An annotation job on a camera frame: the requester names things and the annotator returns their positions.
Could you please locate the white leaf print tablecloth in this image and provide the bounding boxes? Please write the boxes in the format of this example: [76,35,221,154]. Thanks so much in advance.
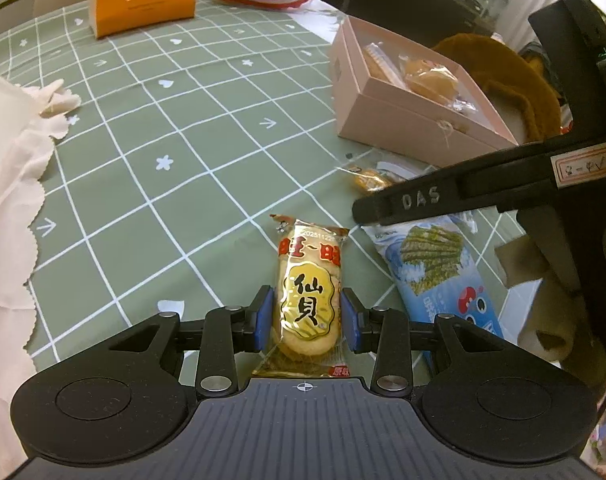
[288,0,354,52]

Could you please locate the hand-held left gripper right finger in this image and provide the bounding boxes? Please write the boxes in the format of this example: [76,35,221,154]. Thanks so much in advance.
[340,287,507,399]

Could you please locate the small orange cake packet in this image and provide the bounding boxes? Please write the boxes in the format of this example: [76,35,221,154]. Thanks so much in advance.
[345,162,394,197]

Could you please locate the brown plush toy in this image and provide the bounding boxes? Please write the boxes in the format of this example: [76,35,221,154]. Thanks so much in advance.
[430,32,564,144]

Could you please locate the round cracker packet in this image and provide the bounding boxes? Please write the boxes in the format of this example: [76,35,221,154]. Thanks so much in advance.
[360,42,408,89]

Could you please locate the blue seaweed snack packet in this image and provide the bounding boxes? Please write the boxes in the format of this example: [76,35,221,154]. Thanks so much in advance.
[360,212,506,377]

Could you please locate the white lace cloth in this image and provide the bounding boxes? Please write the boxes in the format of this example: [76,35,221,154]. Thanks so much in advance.
[0,66,82,480]

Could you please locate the orange tissue box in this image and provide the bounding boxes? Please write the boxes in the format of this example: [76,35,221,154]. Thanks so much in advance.
[88,0,198,40]

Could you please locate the pink cardboard box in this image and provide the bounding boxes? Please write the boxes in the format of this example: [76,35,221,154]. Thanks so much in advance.
[330,15,522,169]

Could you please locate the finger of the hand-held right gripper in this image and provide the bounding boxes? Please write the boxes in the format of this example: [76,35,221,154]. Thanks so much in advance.
[352,132,606,227]

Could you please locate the yellow rice cracker packet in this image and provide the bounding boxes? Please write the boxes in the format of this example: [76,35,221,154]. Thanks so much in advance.
[253,214,352,380]

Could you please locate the green checked tablecloth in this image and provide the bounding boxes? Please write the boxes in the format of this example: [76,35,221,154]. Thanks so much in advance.
[0,0,534,377]

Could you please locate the beige cloth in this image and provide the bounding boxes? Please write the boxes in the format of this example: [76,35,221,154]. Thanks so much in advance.
[495,236,578,362]

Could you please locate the clear bread packet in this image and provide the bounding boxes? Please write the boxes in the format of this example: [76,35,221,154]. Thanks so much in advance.
[400,57,462,107]

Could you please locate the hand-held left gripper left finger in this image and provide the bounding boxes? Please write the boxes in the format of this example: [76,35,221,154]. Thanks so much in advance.
[107,285,276,398]

